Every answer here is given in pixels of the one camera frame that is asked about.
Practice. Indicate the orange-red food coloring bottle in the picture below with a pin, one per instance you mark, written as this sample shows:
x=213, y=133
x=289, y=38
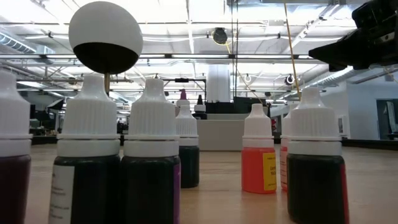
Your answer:
x=283, y=168

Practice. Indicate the dark bottle red label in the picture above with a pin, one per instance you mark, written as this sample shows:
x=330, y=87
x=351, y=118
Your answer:
x=314, y=186

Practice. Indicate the orange bottle yellow label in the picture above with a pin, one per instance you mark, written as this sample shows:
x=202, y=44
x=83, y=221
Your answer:
x=255, y=168

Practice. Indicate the large bottle purple tip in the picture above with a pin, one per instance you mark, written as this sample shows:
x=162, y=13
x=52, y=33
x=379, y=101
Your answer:
x=183, y=94

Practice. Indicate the small dark food coloring bottle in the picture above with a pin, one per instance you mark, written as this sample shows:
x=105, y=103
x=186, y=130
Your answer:
x=188, y=165

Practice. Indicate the dark bottle purple label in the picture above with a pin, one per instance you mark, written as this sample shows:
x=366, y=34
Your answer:
x=150, y=130

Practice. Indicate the dark bottle white label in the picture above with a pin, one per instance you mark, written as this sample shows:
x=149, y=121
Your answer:
x=90, y=130

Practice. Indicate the dark red food coloring bottle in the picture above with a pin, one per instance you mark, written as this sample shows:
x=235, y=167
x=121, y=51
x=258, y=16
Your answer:
x=14, y=124

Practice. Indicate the long ceiling light bar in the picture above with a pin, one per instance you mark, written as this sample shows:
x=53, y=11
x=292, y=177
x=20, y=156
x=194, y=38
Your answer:
x=264, y=56

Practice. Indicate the red background object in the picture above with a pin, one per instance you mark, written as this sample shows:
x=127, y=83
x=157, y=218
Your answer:
x=273, y=124

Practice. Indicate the black vertical pole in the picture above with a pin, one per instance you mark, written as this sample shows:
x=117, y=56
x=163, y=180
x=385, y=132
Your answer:
x=237, y=31

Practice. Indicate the black equipment box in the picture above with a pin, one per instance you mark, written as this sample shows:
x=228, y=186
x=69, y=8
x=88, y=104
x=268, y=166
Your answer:
x=236, y=107

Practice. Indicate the white square column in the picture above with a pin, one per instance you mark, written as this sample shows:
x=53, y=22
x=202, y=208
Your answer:
x=217, y=84

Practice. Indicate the white plastic storage bin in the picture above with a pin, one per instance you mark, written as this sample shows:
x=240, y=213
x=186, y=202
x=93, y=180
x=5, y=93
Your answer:
x=220, y=133

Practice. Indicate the white globe table lamp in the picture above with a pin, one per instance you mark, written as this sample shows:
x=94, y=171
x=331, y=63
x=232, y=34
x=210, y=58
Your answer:
x=105, y=25

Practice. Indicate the black angled monitor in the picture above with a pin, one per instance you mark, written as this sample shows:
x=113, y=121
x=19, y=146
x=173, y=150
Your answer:
x=56, y=104

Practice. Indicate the silver ventilation duct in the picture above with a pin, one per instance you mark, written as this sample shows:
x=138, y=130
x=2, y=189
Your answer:
x=335, y=77

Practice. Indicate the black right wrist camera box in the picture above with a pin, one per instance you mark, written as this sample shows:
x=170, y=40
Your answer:
x=376, y=12

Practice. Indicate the black table edge rail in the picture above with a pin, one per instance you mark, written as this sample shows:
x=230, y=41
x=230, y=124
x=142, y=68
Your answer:
x=367, y=143

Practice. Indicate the black metal frame rig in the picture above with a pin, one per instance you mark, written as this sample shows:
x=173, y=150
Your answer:
x=182, y=80

